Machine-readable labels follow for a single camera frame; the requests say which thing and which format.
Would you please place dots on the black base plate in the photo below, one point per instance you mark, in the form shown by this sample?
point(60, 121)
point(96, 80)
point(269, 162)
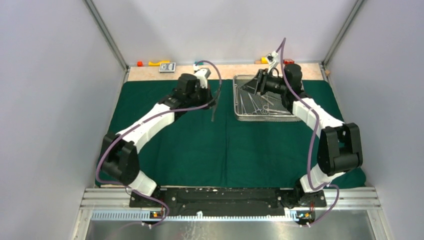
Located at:
point(250, 209)

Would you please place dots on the steel tweezers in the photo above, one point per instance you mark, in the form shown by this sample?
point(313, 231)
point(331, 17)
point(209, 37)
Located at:
point(216, 101)

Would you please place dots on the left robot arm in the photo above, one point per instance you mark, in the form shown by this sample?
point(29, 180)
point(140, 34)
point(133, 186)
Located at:
point(120, 151)

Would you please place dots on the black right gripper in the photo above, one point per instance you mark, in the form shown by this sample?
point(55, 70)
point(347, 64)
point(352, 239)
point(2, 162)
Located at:
point(261, 79)

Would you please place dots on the aluminium frame rail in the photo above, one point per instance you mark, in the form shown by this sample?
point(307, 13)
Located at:
point(359, 198)

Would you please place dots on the playing card box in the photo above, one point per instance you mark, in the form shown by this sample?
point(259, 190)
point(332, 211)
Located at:
point(167, 67)

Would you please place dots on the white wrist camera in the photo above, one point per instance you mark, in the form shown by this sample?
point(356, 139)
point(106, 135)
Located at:
point(272, 60)
point(202, 74)

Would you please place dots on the red toy block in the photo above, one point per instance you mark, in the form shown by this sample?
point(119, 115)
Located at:
point(288, 61)

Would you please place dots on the surgical scissors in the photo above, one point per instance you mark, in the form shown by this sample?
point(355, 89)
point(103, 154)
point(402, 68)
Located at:
point(268, 110)

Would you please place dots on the dark green surgical drape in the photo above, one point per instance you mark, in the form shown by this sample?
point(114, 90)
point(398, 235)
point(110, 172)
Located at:
point(193, 151)

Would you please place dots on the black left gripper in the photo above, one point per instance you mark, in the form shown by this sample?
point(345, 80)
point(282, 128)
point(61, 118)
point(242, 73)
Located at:
point(208, 97)

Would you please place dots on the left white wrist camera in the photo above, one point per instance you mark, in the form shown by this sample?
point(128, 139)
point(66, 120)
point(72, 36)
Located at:
point(202, 74)

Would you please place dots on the yellow toy piece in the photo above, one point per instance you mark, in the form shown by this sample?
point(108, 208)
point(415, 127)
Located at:
point(158, 63)

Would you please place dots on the metal mesh instrument tray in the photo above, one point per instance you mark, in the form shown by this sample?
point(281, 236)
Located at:
point(271, 99)

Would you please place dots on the yellow wooden block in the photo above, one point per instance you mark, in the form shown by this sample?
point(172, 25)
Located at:
point(264, 60)

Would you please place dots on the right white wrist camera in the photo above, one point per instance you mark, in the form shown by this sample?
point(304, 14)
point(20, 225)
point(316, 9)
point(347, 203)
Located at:
point(272, 60)

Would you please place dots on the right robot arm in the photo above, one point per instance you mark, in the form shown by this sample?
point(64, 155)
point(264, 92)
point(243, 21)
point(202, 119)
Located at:
point(335, 146)

